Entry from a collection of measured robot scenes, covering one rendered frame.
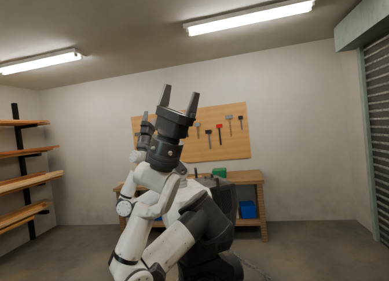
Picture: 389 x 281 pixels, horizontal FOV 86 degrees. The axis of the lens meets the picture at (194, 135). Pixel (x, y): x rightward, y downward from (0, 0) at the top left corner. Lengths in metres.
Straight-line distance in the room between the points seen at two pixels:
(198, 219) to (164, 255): 0.14
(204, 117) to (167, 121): 2.96
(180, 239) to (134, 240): 0.14
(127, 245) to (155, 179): 0.17
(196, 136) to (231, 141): 0.59
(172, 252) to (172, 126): 0.36
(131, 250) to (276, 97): 3.20
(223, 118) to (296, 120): 1.12
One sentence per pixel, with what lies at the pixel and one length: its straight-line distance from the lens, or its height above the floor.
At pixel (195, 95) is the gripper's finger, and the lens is 0.51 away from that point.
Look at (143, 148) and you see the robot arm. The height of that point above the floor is 1.53.
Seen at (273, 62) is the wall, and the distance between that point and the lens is 3.63.
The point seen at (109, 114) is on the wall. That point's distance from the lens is 4.16.
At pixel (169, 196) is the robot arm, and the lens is 0.57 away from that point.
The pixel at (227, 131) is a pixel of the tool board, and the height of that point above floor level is 1.51.
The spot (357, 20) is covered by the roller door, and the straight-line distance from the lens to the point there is 2.91.
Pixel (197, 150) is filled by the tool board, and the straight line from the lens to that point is 3.53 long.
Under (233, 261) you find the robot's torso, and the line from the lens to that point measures 1.13.
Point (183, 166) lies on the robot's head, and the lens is 0.86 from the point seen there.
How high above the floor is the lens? 1.61
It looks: 2 degrees down
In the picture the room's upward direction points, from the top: 7 degrees counter-clockwise
